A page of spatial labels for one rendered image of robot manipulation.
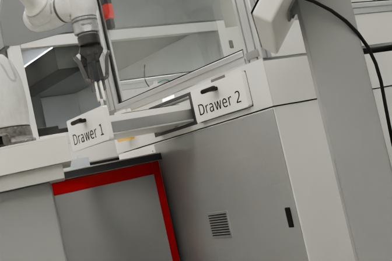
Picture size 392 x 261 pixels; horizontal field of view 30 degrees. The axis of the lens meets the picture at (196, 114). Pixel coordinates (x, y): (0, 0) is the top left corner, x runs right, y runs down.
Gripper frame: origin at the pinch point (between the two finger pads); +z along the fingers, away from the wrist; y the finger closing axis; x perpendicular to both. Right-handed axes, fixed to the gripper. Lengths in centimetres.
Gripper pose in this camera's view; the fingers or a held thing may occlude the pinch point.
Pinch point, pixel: (100, 91)
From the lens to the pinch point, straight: 254.7
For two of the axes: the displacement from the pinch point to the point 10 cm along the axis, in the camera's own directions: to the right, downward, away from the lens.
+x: -1.9, 1.2, 9.7
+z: 2.2, 9.7, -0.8
